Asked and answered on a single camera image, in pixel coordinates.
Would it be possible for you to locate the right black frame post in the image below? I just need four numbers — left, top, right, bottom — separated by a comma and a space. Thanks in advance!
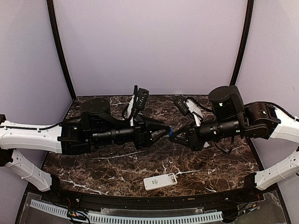
229, 0, 255, 86

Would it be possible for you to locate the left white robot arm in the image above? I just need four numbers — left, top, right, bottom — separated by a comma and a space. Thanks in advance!
0, 98, 172, 203

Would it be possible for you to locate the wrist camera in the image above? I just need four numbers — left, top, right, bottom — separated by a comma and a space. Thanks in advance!
173, 96, 189, 116
133, 85, 149, 111

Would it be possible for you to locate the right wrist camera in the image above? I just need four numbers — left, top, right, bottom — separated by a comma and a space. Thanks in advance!
173, 96, 189, 116

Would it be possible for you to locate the white remote control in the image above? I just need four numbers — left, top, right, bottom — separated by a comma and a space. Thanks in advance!
143, 173, 178, 191

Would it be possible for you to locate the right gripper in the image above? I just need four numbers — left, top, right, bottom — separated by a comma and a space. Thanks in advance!
169, 117, 243, 151

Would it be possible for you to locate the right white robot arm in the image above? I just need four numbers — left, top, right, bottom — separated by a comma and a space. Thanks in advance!
170, 85, 299, 151

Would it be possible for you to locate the blue battery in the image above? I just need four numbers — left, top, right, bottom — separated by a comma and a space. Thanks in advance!
169, 126, 173, 137

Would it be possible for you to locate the black frame post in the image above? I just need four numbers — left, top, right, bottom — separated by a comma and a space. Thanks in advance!
46, 0, 77, 101
229, 0, 255, 86

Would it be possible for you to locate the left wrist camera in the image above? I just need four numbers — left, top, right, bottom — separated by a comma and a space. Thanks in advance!
133, 85, 149, 111

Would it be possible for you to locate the black front rail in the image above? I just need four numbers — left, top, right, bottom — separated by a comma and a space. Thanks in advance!
42, 183, 278, 211

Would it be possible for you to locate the left black frame post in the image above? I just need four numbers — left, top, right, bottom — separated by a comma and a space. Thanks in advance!
46, 0, 77, 101

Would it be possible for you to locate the white slotted cable duct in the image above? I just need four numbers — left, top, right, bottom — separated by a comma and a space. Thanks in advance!
30, 199, 223, 224

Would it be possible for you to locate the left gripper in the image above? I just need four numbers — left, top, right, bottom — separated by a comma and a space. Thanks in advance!
92, 113, 171, 150

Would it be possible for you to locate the white battery cover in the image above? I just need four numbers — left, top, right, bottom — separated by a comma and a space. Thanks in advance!
203, 142, 210, 148

